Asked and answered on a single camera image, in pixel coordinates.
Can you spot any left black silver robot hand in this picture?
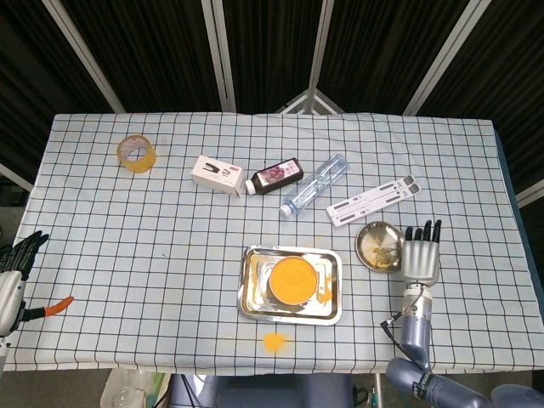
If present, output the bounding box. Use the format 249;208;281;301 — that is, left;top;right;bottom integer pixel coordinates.
0;230;75;339

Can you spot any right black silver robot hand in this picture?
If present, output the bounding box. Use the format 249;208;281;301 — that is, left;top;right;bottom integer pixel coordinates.
400;218;443;288

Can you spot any small metal spoon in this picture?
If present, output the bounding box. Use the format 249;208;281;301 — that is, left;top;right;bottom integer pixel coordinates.
372;245;400;261

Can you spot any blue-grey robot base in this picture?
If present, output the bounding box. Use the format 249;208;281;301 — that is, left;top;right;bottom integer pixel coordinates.
169;373;354;408

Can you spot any white black-checked tablecloth table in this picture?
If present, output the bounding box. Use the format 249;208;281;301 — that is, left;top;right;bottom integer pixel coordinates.
0;111;544;377

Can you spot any bowl of yellow powder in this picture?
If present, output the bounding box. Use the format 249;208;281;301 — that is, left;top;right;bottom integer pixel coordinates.
267;256;320;305

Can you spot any small rectangular steel tray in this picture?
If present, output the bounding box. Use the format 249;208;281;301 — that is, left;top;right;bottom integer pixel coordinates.
244;250;337;318

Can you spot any large rectangular steel tray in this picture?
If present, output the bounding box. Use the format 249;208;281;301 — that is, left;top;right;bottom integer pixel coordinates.
236;245;343;326

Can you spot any round steel plate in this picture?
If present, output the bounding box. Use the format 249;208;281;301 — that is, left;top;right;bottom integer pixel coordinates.
354;220;406;271

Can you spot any white folding laptop stand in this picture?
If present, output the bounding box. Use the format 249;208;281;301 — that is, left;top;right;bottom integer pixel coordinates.
326;173;422;229

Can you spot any clear plastic water bottle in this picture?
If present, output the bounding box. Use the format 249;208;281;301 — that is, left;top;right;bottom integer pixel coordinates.
279;153;349;218

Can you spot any clear plastic bag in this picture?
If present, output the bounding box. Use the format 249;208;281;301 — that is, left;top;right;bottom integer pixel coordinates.
100;368;171;408

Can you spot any spilled yellow powder pile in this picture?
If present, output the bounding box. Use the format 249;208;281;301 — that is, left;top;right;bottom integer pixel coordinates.
259;331;292;354

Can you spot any dark juice bottle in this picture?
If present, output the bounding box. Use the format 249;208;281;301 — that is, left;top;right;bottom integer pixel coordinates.
244;157;304;196

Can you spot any yellow packing tape roll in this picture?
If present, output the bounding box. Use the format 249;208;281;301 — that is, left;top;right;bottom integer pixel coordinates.
116;134;157;173

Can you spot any white stapler box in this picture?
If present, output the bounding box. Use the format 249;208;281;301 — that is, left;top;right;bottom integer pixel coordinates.
190;155;247;197

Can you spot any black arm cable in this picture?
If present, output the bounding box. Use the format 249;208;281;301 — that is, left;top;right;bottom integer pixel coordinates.
380;288;426;367

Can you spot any black folding screen white frame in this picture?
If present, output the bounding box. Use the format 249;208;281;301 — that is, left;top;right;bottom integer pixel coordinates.
0;0;544;209

